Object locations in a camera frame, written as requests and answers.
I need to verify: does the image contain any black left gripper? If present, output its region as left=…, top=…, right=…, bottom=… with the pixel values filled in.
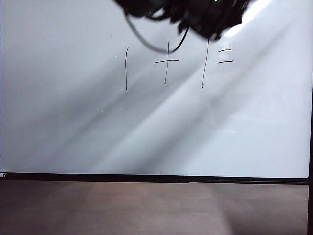
left=175, top=0, right=253, bottom=42

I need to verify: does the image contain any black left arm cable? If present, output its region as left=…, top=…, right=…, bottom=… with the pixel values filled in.
left=125, top=11, right=191, bottom=53

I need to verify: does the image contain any white whiteboard panel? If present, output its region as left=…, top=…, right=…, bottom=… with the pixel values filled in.
left=0, top=0, right=313, bottom=179

